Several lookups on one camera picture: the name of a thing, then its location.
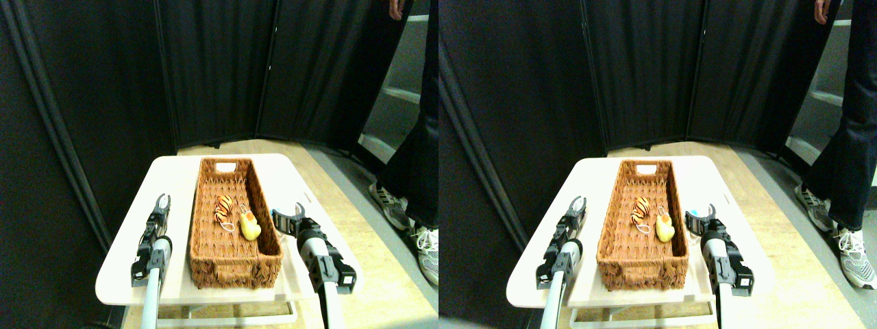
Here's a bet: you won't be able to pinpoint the yellow duck toy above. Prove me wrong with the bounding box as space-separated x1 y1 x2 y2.
238 204 262 241
654 206 676 243

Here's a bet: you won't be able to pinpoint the orange tiger toy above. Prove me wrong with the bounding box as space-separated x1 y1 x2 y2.
631 197 654 235
214 195 238 233

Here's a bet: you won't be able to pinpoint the low white table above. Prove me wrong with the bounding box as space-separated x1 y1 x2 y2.
506 156 776 326
95 154 365 326

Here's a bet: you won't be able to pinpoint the brown wicker basket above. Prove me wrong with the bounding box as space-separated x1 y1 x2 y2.
596 159 690 291
189 157 284 289

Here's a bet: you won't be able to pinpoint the curtain stand pole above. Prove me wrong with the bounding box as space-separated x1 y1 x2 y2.
3 0 114 251
438 41 530 253

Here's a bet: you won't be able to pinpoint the person's legs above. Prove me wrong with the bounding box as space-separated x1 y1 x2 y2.
795 0 877 290
369 0 439 287

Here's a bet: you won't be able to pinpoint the black bracket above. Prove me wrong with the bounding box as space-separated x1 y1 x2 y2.
729 260 755 295

